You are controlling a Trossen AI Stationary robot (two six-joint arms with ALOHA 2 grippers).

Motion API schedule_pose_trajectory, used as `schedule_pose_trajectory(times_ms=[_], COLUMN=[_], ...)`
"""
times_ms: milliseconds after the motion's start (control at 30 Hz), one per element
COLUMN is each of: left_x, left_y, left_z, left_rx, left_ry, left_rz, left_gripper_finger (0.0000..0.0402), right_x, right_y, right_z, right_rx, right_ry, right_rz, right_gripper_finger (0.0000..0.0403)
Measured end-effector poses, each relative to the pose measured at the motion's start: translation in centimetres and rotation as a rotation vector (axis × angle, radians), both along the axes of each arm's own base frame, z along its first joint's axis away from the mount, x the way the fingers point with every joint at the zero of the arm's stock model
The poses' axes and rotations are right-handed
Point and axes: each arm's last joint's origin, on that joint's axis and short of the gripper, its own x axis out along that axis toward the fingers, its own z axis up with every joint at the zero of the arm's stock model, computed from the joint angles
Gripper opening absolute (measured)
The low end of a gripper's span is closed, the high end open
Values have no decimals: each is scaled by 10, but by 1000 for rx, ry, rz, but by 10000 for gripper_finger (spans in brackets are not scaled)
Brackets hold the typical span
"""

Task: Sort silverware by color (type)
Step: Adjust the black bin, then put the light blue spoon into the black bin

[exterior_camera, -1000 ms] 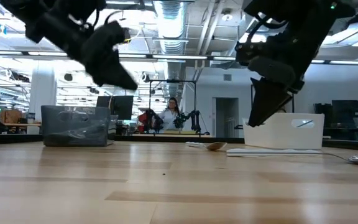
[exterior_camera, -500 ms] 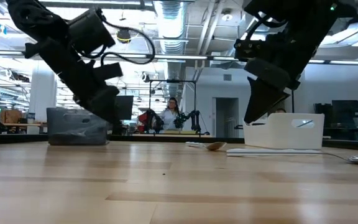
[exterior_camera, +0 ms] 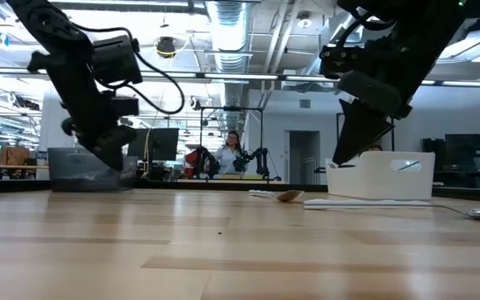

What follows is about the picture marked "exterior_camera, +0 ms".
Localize dark grey plastic bin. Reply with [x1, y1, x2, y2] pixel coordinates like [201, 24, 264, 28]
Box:
[47, 147, 139, 193]

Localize black overhead camera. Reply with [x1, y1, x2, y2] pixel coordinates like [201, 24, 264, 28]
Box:
[156, 36, 178, 59]

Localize overhead rig beam with lights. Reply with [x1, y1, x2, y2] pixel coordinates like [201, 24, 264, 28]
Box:
[0, 66, 480, 89]

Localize brown cardboard box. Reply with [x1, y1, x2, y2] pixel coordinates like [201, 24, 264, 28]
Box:
[0, 146, 32, 167]

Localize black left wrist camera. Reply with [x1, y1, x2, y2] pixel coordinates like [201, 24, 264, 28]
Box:
[91, 34, 144, 88]

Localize spoon with patterned handle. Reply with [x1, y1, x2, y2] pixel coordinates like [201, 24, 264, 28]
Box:
[303, 197, 480, 222]
[247, 189, 306, 204]

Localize silver ventilation duct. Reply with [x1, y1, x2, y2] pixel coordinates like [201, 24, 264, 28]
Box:
[205, 0, 253, 130]

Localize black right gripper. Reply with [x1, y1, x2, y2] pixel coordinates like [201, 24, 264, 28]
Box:
[318, 11, 467, 167]

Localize white bin with handle slot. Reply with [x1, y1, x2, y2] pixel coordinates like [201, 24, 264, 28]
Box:
[324, 150, 436, 201]

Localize yellow hanging cable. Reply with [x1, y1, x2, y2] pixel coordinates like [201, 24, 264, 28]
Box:
[142, 35, 192, 163]

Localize black background rig frame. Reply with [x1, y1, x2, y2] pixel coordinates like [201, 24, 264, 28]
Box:
[199, 106, 265, 176]

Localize black monitors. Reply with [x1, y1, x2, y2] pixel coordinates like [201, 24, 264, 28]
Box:
[127, 127, 180, 163]

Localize red object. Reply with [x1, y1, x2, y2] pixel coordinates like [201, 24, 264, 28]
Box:
[184, 149, 199, 178]

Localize grey doorway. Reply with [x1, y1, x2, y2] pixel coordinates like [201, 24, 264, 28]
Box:
[287, 129, 322, 186]

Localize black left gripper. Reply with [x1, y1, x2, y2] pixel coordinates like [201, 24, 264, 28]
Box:
[26, 44, 141, 173]

